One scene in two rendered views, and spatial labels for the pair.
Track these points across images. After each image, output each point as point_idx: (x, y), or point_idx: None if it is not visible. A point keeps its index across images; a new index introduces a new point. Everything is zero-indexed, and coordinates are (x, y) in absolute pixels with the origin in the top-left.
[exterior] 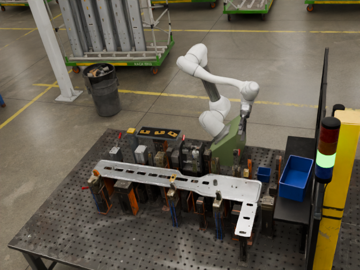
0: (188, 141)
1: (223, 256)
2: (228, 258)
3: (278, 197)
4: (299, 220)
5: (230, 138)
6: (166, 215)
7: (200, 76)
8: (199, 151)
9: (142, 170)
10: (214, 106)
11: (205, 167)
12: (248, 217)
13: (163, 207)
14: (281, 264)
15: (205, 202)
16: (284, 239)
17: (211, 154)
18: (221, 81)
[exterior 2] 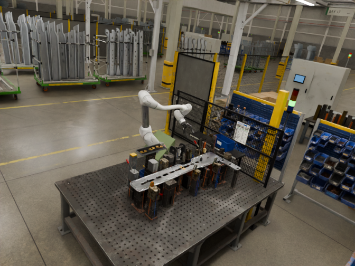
0: None
1: (226, 191)
2: (228, 190)
3: (226, 152)
4: (242, 154)
5: (171, 143)
6: (183, 195)
7: (159, 107)
8: (185, 147)
9: (163, 173)
10: (148, 130)
11: None
12: (230, 163)
13: (176, 193)
14: (241, 180)
15: None
16: (229, 173)
17: (161, 158)
18: (172, 107)
